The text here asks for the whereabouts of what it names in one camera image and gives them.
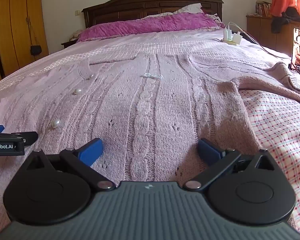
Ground orange wooden wardrobe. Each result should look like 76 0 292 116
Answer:
0 0 49 80

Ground magenta quilted pillow cover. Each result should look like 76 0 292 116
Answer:
78 12 225 42

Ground power strip with white chargers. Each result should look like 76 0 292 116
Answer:
221 22 244 46

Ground pink knitted cardigan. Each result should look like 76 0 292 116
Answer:
0 52 300 235

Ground books on cabinet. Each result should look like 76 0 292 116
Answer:
255 1 271 17

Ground white charging cable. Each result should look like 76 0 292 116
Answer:
227 22 291 60

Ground pink checkered bed sheet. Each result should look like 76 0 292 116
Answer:
0 28 300 237

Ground white pillow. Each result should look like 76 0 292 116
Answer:
144 3 225 28

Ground black clothes on cabinet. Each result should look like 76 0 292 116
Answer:
271 7 300 34

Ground small black shoulder bag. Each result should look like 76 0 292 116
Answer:
30 45 42 56

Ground dark wooden headboard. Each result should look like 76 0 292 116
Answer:
82 0 223 28

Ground wooden side cabinet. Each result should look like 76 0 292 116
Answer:
247 16 300 56

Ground dark wooden nightstand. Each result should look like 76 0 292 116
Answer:
61 38 78 49

